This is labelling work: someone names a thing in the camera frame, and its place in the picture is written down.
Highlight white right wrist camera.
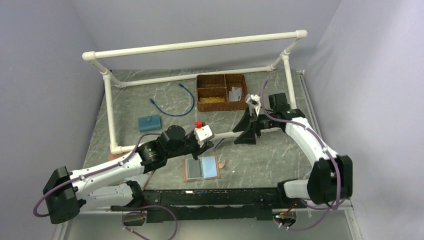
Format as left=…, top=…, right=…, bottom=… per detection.
left=245, top=93, right=261, bottom=114

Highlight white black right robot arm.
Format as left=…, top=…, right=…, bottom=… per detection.
left=232, top=93, right=353, bottom=208

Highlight blue ethernet cable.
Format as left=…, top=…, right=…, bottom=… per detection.
left=149, top=83, right=196, bottom=118

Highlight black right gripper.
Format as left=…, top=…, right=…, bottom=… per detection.
left=232, top=105, right=277, bottom=145

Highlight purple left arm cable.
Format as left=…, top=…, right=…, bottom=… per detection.
left=33, top=132, right=179, bottom=240

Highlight brown wicker divided basket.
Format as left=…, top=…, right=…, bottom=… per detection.
left=196, top=73, right=248, bottom=112

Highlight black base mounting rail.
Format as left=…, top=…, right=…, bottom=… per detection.
left=110, top=187, right=308, bottom=223

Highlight blue leather card holder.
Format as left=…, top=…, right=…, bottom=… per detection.
left=138, top=114, right=162, bottom=133

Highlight white PVC pipe frame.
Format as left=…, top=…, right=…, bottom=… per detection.
left=82, top=29, right=308, bottom=155

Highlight grey cards in basket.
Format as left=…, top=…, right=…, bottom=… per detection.
left=228, top=86, right=243, bottom=102

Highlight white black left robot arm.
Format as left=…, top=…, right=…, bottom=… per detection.
left=33, top=125, right=215, bottom=224

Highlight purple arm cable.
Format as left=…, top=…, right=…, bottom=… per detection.
left=33, top=132, right=179, bottom=240
left=259, top=80, right=347, bottom=232

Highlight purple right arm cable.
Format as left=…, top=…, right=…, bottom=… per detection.
left=259, top=80, right=347, bottom=232

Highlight orange credit card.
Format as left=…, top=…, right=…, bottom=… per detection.
left=206, top=97, right=219, bottom=103
left=216, top=97, right=225, bottom=103
left=208, top=97, right=225, bottom=103
left=198, top=97, right=211, bottom=104

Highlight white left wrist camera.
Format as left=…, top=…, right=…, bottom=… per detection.
left=193, top=121, right=215, bottom=147

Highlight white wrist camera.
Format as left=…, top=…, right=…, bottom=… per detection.
left=245, top=93, right=261, bottom=114
left=193, top=121, right=215, bottom=147

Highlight aluminium extrusion rail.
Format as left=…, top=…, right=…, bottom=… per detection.
left=53, top=200, right=363, bottom=240

